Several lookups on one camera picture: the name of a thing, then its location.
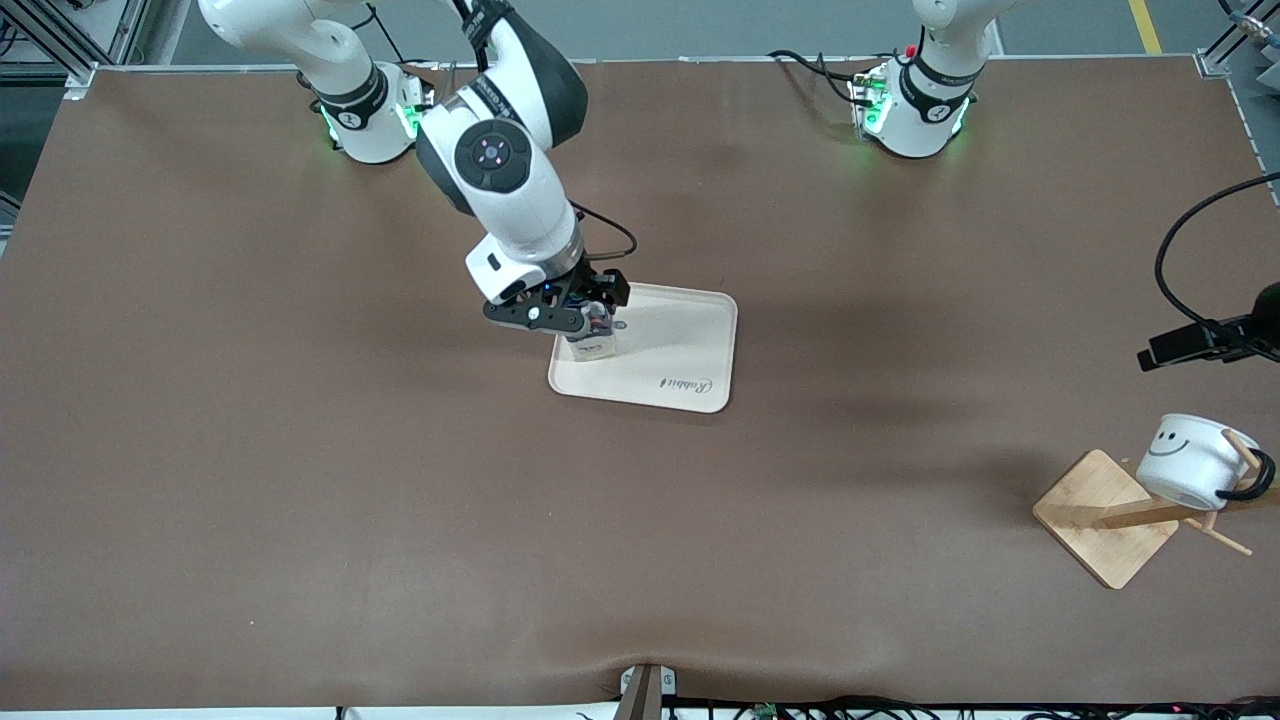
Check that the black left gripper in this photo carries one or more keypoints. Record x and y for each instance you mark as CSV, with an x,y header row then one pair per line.
x,y
1262,325

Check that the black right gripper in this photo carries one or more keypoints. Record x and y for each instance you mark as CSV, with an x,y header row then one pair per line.
x,y
597,286

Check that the blue milk carton green cap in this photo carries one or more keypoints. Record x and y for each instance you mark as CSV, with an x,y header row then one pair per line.
x,y
592,345

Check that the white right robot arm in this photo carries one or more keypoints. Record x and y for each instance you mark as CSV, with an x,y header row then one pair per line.
x,y
510,170

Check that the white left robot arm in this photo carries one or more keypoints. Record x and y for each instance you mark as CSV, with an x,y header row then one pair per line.
x,y
920,90

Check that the wooden cup rack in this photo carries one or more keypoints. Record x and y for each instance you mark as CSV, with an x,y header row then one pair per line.
x,y
1100,515

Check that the beige plastic tray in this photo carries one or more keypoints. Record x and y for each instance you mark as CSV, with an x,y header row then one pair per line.
x,y
660,365

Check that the aluminium frame profile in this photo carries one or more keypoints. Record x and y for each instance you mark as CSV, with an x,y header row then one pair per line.
x,y
1240,40
60,35

